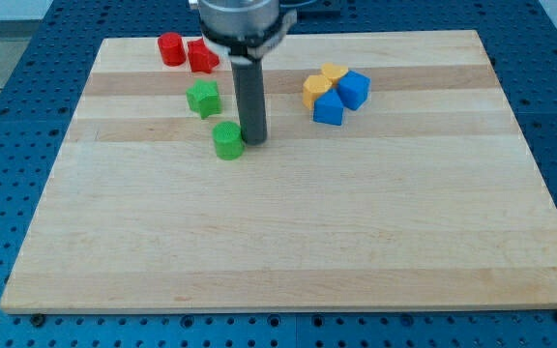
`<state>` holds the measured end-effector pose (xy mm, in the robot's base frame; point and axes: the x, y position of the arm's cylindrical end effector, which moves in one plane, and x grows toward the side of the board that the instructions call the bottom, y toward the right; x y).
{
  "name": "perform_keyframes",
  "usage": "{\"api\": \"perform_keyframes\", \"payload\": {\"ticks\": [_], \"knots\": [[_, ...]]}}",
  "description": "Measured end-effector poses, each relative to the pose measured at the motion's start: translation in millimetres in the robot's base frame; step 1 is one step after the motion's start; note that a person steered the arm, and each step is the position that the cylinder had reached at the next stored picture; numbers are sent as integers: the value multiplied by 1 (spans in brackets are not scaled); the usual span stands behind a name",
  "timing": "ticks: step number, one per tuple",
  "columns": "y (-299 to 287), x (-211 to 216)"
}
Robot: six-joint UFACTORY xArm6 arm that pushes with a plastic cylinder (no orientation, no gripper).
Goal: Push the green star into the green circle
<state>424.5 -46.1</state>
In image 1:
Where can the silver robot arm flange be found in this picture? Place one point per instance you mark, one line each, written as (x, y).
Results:
(244, 31)

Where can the blue triangle block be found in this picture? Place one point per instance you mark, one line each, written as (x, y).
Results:
(328, 109)

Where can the green cylinder block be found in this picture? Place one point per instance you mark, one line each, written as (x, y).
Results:
(227, 140)

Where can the red cylinder block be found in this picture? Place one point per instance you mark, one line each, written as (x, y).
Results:
(171, 49)

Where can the yellow hexagon block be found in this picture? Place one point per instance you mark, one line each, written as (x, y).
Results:
(314, 87)

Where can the red star block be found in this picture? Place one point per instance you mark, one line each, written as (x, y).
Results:
(201, 58)

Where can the green star block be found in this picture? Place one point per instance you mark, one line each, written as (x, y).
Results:
(203, 98)

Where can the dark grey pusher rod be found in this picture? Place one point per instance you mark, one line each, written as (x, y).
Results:
(250, 99)

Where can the wooden board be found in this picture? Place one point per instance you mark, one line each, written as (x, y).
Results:
(426, 198)

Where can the yellow round block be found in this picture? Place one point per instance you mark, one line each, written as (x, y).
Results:
(334, 72)

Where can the blue cube block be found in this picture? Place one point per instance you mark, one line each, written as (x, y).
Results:
(353, 89)

